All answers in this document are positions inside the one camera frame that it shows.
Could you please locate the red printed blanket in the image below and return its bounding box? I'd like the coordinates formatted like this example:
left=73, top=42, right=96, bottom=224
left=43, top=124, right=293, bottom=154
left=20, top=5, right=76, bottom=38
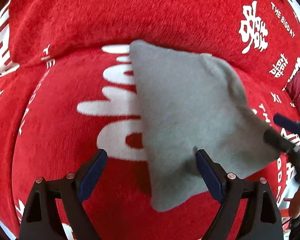
left=0, top=0, right=300, bottom=239

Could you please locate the grey small garment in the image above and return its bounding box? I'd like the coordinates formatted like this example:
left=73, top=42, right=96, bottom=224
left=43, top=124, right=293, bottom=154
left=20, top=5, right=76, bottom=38
left=129, top=41, right=280, bottom=212

